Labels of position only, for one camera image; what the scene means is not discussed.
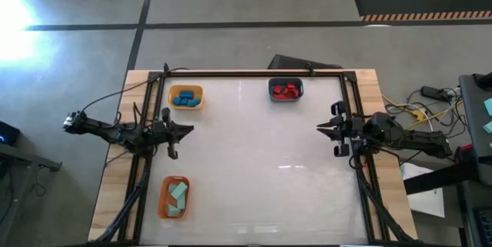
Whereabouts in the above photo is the black floor case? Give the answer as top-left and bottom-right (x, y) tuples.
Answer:
(268, 53), (343, 71)

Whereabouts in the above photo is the black power adapter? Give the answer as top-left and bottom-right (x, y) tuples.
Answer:
(421, 85), (450, 102)

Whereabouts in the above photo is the black aluminium table frame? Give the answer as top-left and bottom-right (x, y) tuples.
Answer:
(87, 68), (418, 246)

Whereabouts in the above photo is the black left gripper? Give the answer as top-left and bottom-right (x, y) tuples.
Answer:
(151, 107), (195, 160)

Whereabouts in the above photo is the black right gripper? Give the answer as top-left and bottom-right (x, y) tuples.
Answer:
(316, 100), (366, 158)

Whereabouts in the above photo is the orange plastic bin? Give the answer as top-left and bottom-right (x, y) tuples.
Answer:
(157, 175), (191, 221)

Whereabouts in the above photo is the slate blue plastic bin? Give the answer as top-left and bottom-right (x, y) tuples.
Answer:
(268, 77), (304, 103)

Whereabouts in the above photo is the black side stand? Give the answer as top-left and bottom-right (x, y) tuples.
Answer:
(0, 142), (63, 247)

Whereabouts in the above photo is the yellow plastic bin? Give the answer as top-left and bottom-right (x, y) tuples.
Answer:
(167, 84), (204, 111)

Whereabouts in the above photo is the black hazard-striped floor mat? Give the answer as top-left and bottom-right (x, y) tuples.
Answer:
(351, 0), (492, 23)

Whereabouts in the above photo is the white paper sheet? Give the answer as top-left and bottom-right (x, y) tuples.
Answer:
(399, 161), (446, 219)

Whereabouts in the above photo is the black keyboard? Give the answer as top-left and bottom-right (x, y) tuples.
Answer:
(474, 207), (492, 247)

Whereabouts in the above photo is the black desk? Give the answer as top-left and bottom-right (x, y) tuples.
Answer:
(403, 72), (492, 196)

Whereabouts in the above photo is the yellow cable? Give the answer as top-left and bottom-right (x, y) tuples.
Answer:
(382, 93), (464, 131)

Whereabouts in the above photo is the black device with blue light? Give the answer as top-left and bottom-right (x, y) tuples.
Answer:
(0, 120), (21, 147)

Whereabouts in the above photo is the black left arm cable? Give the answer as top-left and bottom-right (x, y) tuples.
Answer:
(78, 62), (190, 114)

